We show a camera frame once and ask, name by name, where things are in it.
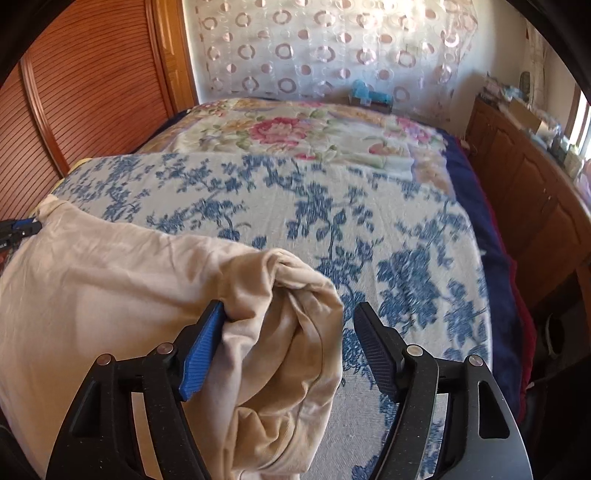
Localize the beige printed t-shirt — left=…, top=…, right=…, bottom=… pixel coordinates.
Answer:
left=0, top=194, right=345, bottom=480

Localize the colourful floral blanket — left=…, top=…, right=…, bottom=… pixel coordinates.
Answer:
left=139, top=97, right=452, bottom=186

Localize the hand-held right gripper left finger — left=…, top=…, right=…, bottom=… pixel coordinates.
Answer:
left=46, top=300, right=227, bottom=480

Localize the white blue floral blanket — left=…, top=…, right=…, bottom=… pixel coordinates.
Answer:
left=53, top=152, right=493, bottom=480

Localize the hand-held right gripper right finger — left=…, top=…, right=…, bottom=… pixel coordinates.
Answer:
left=353, top=302, right=532, bottom=480

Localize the dark object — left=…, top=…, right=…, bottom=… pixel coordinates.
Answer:
left=526, top=307, right=591, bottom=480

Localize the wooden cabinet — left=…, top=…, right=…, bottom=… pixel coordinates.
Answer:
left=464, top=95, right=591, bottom=325

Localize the white circle-patterned curtain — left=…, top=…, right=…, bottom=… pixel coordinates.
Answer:
left=182, top=0, right=479, bottom=126

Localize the cardboard box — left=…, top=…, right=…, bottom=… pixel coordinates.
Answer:
left=507, top=98, right=544, bottom=133

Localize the blue toy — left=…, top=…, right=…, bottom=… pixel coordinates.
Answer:
left=348, top=79, right=394, bottom=112

